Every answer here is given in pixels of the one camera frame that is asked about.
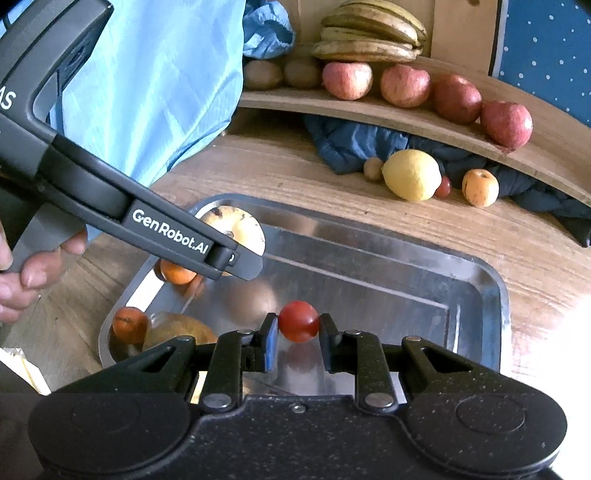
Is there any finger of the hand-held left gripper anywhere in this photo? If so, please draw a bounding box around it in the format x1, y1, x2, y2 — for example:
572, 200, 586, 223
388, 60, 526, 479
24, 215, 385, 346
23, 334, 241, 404
219, 247, 264, 281

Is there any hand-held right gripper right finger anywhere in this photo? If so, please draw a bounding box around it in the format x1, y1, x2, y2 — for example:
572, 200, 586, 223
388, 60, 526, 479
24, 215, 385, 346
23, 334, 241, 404
320, 313, 504, 413

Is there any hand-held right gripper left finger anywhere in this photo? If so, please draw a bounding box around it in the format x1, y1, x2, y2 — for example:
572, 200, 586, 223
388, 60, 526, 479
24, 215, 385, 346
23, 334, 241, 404
92, 313, 280, 413

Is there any beige speckled round fruit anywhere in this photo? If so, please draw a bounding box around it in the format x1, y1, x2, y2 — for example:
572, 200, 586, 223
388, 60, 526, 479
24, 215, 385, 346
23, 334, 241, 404
196, 206, 266, 257

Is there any small orange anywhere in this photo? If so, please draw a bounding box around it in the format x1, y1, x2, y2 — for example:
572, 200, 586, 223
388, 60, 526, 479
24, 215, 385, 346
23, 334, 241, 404
159, 258, 199, 285
112, 306, 149, 344

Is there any metal tray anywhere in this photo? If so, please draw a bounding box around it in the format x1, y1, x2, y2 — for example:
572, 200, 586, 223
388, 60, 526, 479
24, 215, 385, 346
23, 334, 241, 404
98, 194, 510, 398

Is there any brown pear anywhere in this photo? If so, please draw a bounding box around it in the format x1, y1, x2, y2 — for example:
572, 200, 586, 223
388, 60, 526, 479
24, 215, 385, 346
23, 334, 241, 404
141, 311, 219, 354

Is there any yellow lemon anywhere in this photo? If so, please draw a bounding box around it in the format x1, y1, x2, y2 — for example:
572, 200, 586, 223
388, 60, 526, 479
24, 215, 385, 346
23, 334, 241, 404
381, 149, 443, 202

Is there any small yellow-orange apple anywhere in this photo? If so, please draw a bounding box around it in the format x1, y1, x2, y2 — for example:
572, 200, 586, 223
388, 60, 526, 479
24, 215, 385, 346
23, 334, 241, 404
462, 168, 500, 208

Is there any person's left hand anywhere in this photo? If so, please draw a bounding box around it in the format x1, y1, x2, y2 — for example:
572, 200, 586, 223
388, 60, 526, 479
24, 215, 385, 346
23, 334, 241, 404
0, 222, 88, 326

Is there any light blue cloth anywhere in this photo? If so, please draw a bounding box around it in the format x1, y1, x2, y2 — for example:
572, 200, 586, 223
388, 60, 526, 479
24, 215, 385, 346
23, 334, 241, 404
46, 0, 247, 185

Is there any dark blue cloth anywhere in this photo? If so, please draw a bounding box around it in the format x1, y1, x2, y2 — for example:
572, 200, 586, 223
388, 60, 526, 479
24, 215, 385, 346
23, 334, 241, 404
303, 114, 591, 247

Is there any wooden shelf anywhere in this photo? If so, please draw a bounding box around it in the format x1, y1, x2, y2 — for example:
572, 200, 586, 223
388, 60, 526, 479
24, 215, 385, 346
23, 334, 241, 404
238, 55, 591, 208

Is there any red apple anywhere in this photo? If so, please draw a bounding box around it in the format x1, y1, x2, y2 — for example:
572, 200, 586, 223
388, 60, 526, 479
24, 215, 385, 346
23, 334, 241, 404
480, 100, 533, 149
431, 74, 483, 125
322, 61, 374, 101
379, 64, 432, 109

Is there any crumpled blue cloth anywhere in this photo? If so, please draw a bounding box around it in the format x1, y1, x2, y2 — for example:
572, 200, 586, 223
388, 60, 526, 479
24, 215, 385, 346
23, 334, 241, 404
242, 0, 296, 61

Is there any bunch of bananas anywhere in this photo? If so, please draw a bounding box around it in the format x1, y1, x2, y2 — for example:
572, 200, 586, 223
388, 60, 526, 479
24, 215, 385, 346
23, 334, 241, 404
311, 0, 428, 64

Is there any blue white-dotted cloth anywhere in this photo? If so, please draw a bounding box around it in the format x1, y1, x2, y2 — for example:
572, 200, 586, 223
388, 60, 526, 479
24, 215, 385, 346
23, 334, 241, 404
489, 0, 591, 123

